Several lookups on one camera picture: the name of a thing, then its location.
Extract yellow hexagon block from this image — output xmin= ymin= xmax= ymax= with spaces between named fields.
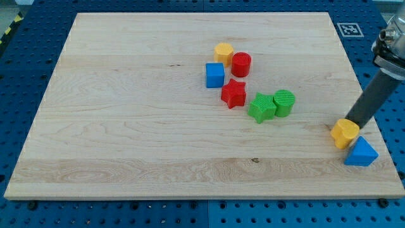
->
xmin=213 ymin=42 xmax=234 ymax=68

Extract white fiducial marker tag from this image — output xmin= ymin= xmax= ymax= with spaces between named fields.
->
xmin=337 ymin=23 xmax=364 ymax=37

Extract blue cube block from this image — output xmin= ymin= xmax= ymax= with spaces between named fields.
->
xmin=206 ymin=63 xmax=225 ymax=88

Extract red cylinder block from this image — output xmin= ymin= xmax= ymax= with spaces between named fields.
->
xmin=231 ymin=52 xmax=252 ymax=77

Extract wooden board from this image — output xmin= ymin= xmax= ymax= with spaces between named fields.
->
xmin=4 ymin=12 xmax=404 ymax=201

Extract green cylinder block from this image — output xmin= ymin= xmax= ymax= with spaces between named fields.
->
xmin=273 ymin=89 xmax=296 ymax=117

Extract green star block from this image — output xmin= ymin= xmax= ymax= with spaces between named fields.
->
xmin=247 ymin=92 xmax=277 ymax=124

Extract blue triangle block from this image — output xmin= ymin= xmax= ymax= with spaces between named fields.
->
xmin=344 ymin=136 xmax=379 ymax=167

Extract yellow heart block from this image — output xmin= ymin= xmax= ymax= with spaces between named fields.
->
xmin=330 ymin=118 xmax=360 ymax=149

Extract red star block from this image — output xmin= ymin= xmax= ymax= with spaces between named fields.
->
xmin=221 ymin=79 xmax=247 ymax=109

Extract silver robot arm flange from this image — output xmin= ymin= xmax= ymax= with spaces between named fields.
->
xmin=372 ymin=3 xmax=404 ymax=80

